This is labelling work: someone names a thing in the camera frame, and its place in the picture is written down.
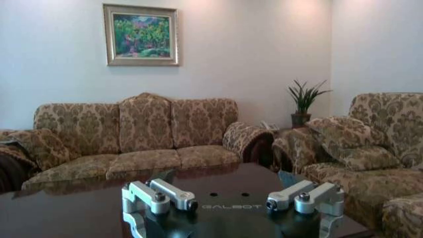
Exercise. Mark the patterned armchair cushion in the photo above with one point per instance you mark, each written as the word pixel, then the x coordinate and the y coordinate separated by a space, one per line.
pixel 350 141

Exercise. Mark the patterned armchair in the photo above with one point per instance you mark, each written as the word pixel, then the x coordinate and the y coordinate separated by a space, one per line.
pixel 390 119

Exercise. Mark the patterned sofa cushion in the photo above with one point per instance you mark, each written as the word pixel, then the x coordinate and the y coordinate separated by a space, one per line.
pixel 42 148

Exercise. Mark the framed garden painting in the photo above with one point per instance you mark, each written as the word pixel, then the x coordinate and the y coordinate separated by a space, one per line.
pixel 142 35

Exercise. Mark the bluish white trash wrapper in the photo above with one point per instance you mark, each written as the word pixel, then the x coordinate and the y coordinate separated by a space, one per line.
pixel 289 179

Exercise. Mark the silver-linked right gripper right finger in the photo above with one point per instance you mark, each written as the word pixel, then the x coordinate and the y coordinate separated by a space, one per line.
pixel 308 196

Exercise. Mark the patterned three-seat sofa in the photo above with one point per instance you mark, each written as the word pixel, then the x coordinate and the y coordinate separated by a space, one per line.
pixel 146 138

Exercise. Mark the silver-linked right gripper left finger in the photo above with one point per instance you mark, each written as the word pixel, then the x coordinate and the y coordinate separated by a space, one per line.
pixel 159 196

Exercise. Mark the patterned upholstered seat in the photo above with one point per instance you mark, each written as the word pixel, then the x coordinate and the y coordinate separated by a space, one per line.
pixel 405 215

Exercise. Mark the green potted plant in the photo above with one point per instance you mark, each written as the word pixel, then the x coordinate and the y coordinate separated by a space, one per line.
pixel 302 104

